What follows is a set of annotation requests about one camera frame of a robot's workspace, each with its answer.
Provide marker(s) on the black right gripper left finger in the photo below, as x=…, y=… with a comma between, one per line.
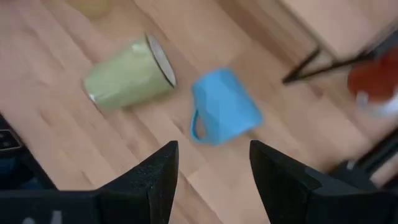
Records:
x=149, y=193

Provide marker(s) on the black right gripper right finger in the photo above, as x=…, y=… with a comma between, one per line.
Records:
x=280, y=186

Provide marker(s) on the blue faceted mug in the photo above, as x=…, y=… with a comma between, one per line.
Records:
x=227, y=105

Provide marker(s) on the light green mug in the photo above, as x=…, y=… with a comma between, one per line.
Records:
x=127, y=74

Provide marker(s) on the red mug white interior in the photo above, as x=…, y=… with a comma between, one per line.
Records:
x=373, y=77

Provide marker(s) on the wooden shelf black metal legs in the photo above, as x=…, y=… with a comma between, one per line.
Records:
x=342, y=21

